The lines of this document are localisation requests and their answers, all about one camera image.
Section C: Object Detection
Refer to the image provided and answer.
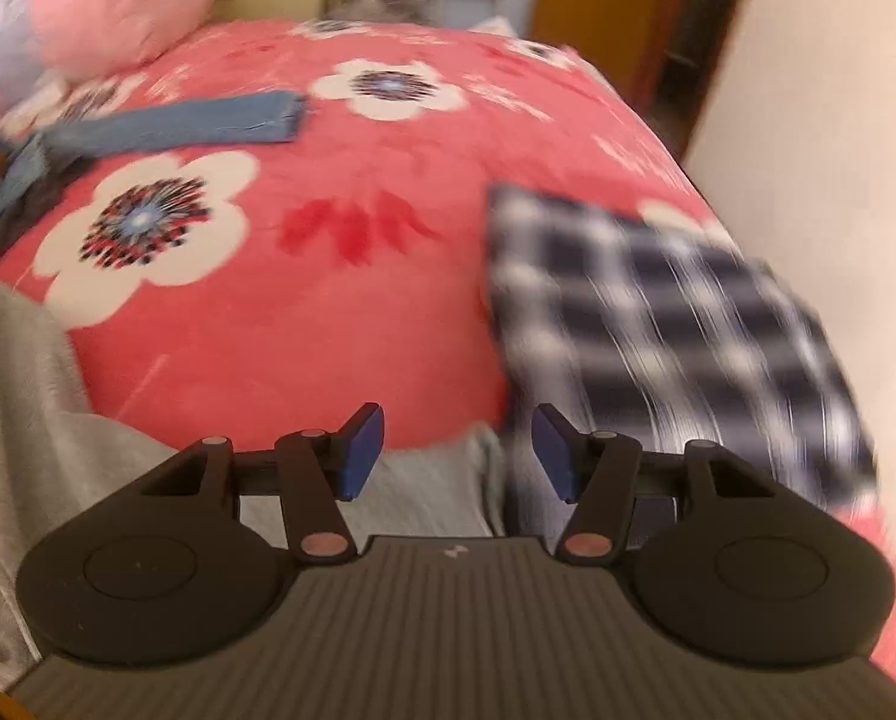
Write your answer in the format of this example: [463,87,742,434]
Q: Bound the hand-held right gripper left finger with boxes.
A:
[128,403,385,565]

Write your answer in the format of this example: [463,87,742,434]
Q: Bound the blue jeans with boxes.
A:
[0,90,308,226]

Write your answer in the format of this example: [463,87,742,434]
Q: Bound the pink floral quilt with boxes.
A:
[0,0,216,113]

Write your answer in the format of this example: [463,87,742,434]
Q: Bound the folded plaid shirt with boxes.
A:
[485,181,880,533]

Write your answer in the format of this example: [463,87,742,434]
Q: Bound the dark grey garment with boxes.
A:
[0,157,70,275]

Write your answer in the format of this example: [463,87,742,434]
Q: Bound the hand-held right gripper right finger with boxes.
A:
[532,403,786,567]

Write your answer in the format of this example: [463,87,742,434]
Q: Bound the grey sweatshirt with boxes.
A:
[0,277,509,691]

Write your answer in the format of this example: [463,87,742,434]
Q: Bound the wooden door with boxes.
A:
[530,0,726,113]

